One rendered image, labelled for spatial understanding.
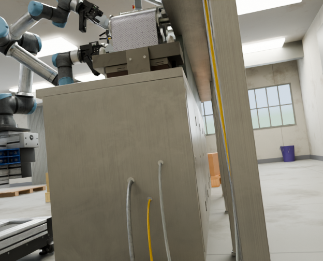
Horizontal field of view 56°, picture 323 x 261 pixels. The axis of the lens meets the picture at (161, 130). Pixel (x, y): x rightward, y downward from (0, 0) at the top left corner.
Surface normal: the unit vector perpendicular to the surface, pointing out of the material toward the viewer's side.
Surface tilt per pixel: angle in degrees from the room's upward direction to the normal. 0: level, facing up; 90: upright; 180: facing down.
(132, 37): 90
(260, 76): 90
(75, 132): 90
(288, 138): 90
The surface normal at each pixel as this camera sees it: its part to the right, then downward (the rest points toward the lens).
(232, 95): -0.17, -0.06
